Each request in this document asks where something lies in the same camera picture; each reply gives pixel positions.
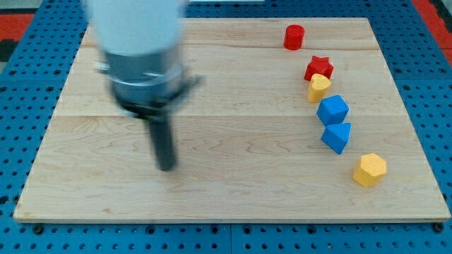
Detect red cylinder block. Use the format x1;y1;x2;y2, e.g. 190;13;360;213
283;24;305;51

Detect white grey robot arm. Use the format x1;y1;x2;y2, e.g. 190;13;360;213
83;0;202;171

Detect yellow heart block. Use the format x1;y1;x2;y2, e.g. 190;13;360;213
307;73;331;103

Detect blue cube block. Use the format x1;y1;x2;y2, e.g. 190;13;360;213
316;95;350;126

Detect red star block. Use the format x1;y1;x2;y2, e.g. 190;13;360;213
304;56;334;80

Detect light wooden board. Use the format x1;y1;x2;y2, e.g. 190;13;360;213
13;18;450;224

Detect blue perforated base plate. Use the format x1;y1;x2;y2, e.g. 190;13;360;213
1;1;451;253

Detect yellow hexagon block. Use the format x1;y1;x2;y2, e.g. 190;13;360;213
352;153;387;187

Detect blue triangle block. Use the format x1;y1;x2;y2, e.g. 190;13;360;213
321;123;352;155

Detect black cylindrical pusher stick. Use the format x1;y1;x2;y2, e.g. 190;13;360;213
148;117;177;171

